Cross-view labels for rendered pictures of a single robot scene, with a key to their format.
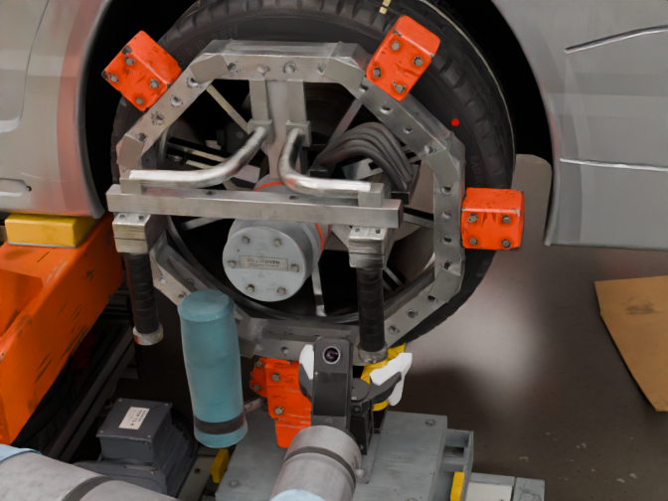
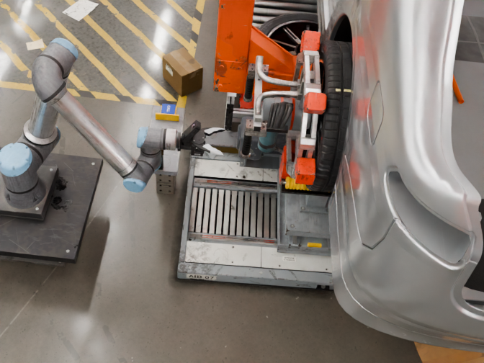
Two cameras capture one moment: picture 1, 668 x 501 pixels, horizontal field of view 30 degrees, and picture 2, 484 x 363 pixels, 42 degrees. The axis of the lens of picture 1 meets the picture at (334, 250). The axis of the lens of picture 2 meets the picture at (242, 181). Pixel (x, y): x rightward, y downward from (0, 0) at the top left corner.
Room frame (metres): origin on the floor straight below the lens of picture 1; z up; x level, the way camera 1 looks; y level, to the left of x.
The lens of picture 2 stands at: (0.93, -1.72, 2.84)
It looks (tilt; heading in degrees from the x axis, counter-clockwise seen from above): 52 degrees down; 72
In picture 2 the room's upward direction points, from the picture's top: 8 degrees clockwise
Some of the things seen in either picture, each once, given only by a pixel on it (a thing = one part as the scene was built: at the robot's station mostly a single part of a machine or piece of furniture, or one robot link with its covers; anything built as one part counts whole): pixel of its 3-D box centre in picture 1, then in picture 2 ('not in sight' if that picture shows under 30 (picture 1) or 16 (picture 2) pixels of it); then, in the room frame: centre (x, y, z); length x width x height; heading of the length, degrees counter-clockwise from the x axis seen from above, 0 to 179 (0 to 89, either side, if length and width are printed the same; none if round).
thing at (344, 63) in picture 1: (292, 210); (302, 114); (1.75, 0.06, 0.85); 0.54 x 0.07 x 0.54; 76
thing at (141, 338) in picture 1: (142, 292); (249, 86); (1.56, 0.28, 0.83); 0.04 x 0.04 x 0.16
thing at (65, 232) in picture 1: (54, 217); not in sight; (2.05, 0.51, 0.71); 0.14 x 0.14 x 0.05; 76
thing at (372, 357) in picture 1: (371, 309); (246, 142); (1.48, -0.05, 0.83); 0.04 x 0.04 x 0.16
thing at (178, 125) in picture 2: not in sight; (164, 139); (1.18, 0.36, 0.44); 0.43 x 0.17 x 0.03; 76
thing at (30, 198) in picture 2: not in sight; (23, 186); (0.49, 0.18, 0.40); 0.19 x 0.19 x 0.10
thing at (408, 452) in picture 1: (332, 413); (317, 189); (1.91, 0.02, 0.32); 0.40 x 0.30 x 0.28; 76
